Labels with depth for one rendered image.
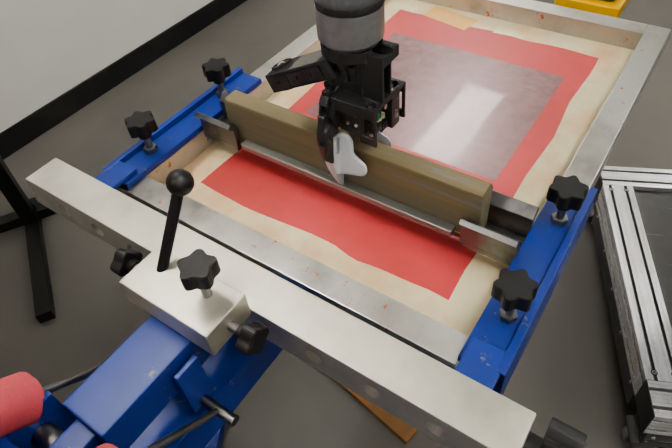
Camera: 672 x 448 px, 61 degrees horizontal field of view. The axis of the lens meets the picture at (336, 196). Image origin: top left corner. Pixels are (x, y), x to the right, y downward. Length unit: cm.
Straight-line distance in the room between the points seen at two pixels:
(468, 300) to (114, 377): 40
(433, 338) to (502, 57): 63
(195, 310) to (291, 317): 10
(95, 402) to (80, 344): 141
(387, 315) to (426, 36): 67
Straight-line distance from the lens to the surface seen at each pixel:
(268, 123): 82
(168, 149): 89
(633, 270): 178
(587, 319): 192
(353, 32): 62
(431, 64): 109
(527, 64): 110
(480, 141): 92
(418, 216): 74
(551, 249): 72
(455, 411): 54
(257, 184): 86
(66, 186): 83
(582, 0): 134
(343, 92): 68
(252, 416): 172
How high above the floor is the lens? 153
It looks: 45 degrees down
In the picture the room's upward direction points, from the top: 6 degrees counter-clockwise
